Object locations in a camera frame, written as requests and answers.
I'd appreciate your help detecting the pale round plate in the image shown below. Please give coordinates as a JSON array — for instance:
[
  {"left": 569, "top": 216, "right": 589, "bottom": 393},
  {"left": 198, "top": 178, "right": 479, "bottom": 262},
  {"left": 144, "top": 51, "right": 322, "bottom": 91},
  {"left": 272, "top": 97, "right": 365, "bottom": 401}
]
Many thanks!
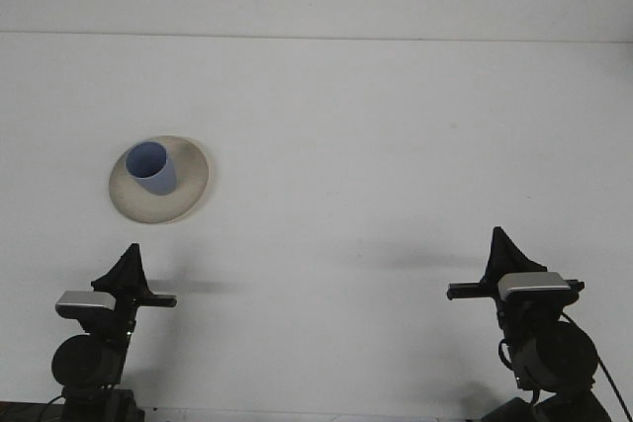
[{"left": 108, "top": 134, "right": 217, "bottom": 224}]

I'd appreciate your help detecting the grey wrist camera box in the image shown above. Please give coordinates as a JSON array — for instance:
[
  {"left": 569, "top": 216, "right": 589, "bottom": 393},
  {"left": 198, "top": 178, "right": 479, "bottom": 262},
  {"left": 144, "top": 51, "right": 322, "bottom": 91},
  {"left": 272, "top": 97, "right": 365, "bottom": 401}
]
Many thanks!
[
  {"left": 54, "top": 291, "right": 118, "bottom": 318},
  {"left": 497, "top": 272, "right": 571, "bottom": 302}
]

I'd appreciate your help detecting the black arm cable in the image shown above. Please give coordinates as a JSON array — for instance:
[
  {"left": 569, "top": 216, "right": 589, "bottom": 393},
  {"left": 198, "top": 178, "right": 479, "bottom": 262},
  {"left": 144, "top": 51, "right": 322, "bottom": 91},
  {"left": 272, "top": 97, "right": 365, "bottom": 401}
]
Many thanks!
[
  {"left": 497, "top": 311, "right": 633, "bottom": 418},
  {"left": 39, "top": 393, "right": 68, "bottom": 418}
]

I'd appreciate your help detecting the pale blue cup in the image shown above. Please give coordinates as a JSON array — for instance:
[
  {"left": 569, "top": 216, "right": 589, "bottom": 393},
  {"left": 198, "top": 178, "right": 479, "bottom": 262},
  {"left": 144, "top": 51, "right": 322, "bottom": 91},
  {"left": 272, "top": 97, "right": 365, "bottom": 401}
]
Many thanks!
[{"left": 125, "top": 140, "right": 178, "bottom": 197}]

